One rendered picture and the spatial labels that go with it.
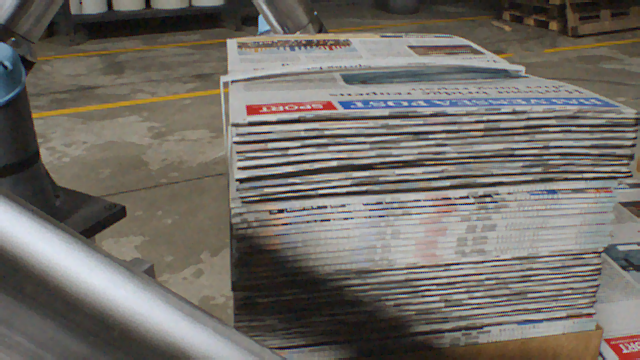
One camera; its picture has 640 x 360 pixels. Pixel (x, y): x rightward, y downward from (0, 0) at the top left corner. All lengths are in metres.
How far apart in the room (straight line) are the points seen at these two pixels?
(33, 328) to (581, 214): 0.38
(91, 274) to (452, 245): 0.29
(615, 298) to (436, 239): 0.31
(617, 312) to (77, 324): 0.57
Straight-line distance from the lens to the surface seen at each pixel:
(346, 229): 0.41
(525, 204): 0.44
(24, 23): 0.91
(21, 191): 0.81
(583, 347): 0.52
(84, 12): 6.34
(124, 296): 0.20
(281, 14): 0.90
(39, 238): 0.21
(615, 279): 0.73
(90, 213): 0.86
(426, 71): 0.57
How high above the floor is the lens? 1.20
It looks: 25 degrees down
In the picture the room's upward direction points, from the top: straight up
